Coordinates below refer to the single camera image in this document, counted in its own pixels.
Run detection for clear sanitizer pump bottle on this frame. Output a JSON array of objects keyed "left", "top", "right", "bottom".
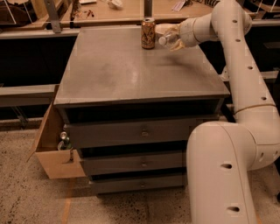
[{"left": 220, "top": 67, "right": 229, "bottom": 81}]

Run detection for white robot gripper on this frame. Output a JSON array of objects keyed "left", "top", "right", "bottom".
[{"left": 167, "top": 14, "right": 216, "bottom": 52}]

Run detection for wooden desk in background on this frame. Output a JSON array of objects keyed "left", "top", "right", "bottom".
[{"left": 0, "top": 0, "right": 280, "bottom": 32}]

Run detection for gold drink can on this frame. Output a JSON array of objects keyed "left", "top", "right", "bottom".
[{"left": 141, "top": 17, "right": 156, "bottom": 49}]

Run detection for can inside cardboard box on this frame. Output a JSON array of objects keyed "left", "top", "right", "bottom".
[{"left": 58, "top": 131, "right": 72, "bottom": 151}]

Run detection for bottom grey drawer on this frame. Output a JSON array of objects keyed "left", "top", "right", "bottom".
[{"left": 91, "top": 172, "right": 186, "bottom": 194}]

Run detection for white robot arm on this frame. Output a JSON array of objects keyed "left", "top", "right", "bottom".
[{"left": 175, "top": 0, "right": 280, "bottom": 224}]

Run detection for middle grey drawer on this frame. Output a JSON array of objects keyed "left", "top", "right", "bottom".
[{"left": 80, "top": 150, "right": 186, "bottom": 176}]

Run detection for open cardboard box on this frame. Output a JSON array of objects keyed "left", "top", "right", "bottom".
[{"left": 26, "top": 84, "right": 87, "bottom": 180}]

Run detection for clear plastic water bottle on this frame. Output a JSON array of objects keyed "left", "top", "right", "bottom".
[{"left": 158, "top": 31, "right": 179, "bottom": 49}]

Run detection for grey metal rail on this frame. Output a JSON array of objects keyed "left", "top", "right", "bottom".
[{"left": 0, "top": 84, "right": 58, "bottom": 108}]

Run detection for top grey drawer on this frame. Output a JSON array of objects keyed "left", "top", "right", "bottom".
[{"left": 63, "top": 114, "right": 220, "bottom": 150}]

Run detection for grey drawer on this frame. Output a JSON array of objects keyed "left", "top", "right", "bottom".
[
  {"left": 63, "top": 114, "right": 220, "bottom": 150},
  {"left": 80, "top": 150, "right": 186, "bottom": 176},
  {"left": 91, "top": 172, "right": 186, "bottom": 194}
]

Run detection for grey drawer cabinet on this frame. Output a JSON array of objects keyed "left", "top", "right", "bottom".
[{"left": 54, "top": 26, "right": 229, "bottom": 183}]

